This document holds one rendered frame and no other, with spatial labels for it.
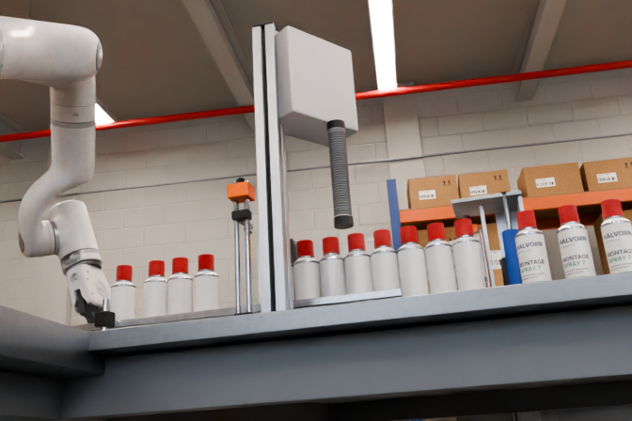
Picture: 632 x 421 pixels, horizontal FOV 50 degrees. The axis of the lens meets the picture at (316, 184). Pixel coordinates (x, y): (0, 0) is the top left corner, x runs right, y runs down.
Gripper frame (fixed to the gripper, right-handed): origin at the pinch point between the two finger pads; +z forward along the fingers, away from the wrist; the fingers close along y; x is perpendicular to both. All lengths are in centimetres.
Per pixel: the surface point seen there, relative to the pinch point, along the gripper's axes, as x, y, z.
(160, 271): -17.0, -1.2, -6.3
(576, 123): -237, 453, -149
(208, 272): -26.8, -1.5, -1.1
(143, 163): 127, 402, -289
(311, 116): -60, -14, -15
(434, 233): -71, -2, 13
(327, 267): -50, -3, 10
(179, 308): -18.8, -2.4, 3.4
